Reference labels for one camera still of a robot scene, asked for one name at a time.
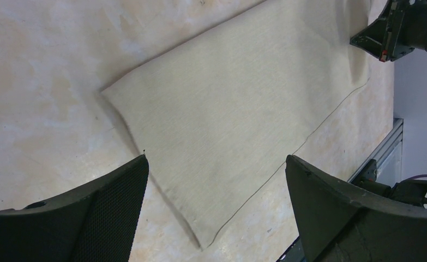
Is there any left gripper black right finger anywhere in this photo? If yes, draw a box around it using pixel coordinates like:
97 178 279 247
285 155 427 261

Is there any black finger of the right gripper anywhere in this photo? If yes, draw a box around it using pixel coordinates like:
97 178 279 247
350 18 391 60

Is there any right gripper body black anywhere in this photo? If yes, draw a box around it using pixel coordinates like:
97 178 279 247
381 1 427 62

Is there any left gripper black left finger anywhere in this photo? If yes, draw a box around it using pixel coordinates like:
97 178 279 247
0 155 149 261

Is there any beige cloth napkin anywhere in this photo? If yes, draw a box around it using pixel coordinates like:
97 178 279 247
103 1 371 249

